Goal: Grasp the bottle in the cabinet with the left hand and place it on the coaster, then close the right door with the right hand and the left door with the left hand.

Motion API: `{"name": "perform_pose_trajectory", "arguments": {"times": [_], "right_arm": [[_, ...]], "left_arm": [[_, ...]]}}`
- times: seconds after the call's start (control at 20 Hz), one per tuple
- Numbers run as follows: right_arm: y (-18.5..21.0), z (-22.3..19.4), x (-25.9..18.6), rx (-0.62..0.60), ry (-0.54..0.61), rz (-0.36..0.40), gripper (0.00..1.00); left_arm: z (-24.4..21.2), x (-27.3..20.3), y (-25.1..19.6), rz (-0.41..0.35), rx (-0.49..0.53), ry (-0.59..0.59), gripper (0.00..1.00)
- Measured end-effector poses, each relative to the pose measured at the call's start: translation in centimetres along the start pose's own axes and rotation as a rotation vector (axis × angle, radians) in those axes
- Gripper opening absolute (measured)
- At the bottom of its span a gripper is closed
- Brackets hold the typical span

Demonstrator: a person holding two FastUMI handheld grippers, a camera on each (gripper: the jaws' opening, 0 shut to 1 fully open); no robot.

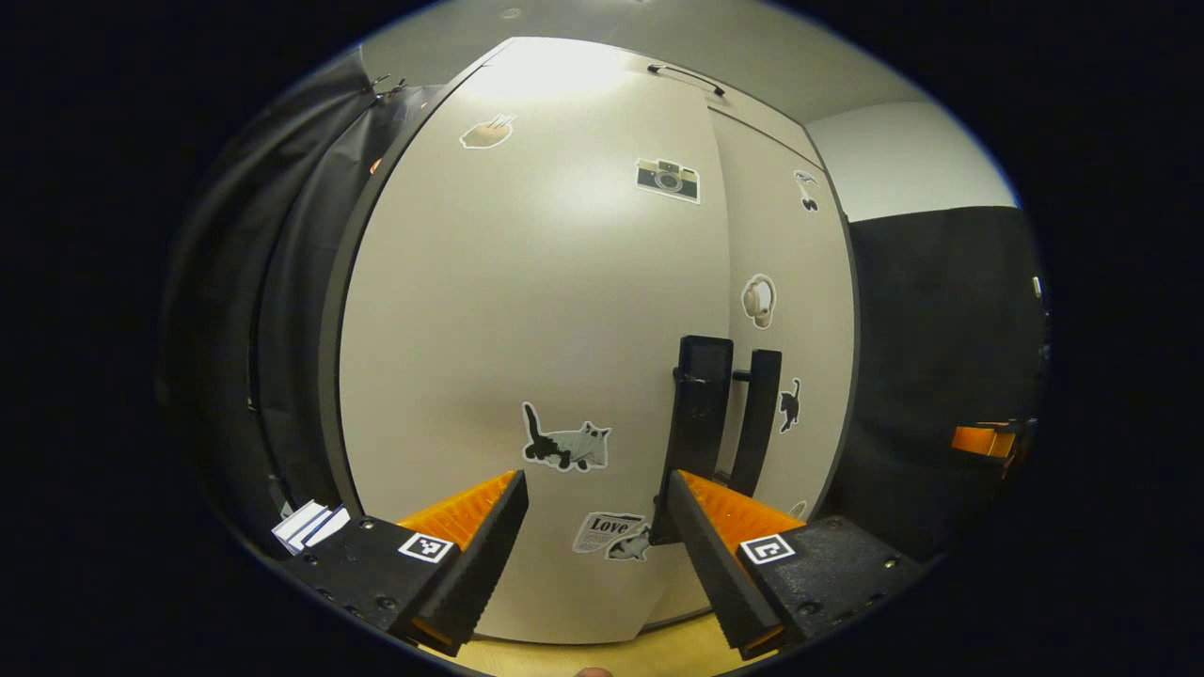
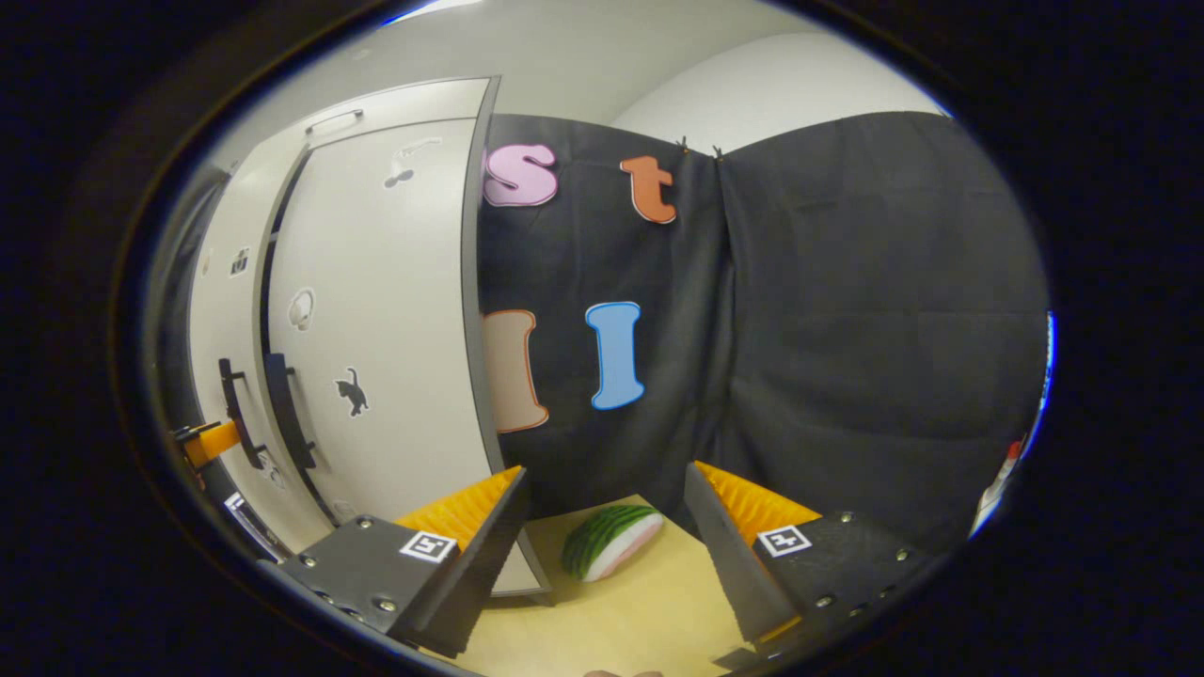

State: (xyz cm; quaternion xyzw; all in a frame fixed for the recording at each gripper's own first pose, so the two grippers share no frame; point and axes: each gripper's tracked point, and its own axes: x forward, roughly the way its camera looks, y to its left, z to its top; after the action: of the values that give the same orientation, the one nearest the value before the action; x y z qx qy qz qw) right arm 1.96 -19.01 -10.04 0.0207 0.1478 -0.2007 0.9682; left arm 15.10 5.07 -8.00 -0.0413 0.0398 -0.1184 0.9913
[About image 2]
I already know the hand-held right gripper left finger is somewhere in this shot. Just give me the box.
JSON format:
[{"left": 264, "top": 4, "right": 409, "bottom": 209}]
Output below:
[{"left": 279, "top": 465, "right": 530, "bottom": 659}]

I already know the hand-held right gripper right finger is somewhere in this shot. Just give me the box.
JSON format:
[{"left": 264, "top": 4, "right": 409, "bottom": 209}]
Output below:
[{"left": 684, "top": 461, "right": 942, "bottom": 645}]

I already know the white cabinet door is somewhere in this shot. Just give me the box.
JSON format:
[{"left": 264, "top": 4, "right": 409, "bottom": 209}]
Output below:
[
  {"left": 183, "top": 141, "right": 311, "bottom": 556},
  {"left": 252, "top": 118, "right": 528, "bottom": 598}
]

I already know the watermelon slice toy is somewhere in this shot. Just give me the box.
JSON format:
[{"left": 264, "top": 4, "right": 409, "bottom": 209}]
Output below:
[{"left": 562, "top": 505, "right": 665, "bottom": 583}]

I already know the black backdrop cloth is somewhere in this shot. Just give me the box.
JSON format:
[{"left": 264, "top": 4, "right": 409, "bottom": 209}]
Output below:
[{"left": 478, "top": 111, "right": 1050, "bottom": 556}]

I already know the white and red object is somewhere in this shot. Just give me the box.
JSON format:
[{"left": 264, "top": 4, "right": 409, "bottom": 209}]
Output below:
[{"left": 969, "top": 437, "right": 1028, "bottom": 539}]

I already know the black door handle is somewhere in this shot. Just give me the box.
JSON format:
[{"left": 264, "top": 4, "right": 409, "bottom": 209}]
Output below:
[
  {"left": 263, "top": 353, "right": 318, "bottom": 471},
  {"left": 218, "top": 357, "right": 267, "bottom": 471}
]

